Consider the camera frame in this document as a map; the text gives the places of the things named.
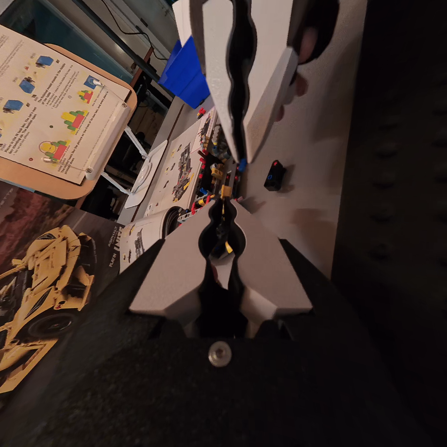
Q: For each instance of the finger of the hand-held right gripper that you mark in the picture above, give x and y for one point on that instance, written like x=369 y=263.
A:
x=272 y=90
x=216 y=52

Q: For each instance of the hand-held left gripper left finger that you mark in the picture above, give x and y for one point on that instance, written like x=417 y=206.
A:
x=167 y=279

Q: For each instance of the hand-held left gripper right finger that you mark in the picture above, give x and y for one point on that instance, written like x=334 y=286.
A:
x=272 y=279

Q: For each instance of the blue lego pin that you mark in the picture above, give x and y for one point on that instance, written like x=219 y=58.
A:
x=243 y=164

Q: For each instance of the yellow lego connector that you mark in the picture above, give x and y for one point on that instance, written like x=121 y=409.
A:
x=227 y=192

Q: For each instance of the red lego pins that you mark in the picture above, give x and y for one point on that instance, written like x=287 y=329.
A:
x=201 y=112

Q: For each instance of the black lego block with pins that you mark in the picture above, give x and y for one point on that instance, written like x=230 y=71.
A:
x=274 y=178

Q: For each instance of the partly built lego car chassis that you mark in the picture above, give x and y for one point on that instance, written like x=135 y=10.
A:
x=216 y=171

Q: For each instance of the lego instruction booklet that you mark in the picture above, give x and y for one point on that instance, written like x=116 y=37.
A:
x=181 y=164

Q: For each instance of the lego set box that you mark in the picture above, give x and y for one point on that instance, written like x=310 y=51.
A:
x=52 y=262

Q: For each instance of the blue plastic bin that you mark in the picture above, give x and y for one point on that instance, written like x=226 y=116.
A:
x=181 y=73

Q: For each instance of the white paper sheets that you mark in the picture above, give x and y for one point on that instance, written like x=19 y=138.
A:
x=181 y=21

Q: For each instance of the white document stand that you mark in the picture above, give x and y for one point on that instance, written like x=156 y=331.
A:
x=146 y=174

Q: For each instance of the instruction sheet on wooden stand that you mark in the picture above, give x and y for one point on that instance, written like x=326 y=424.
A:
x=42 y=181

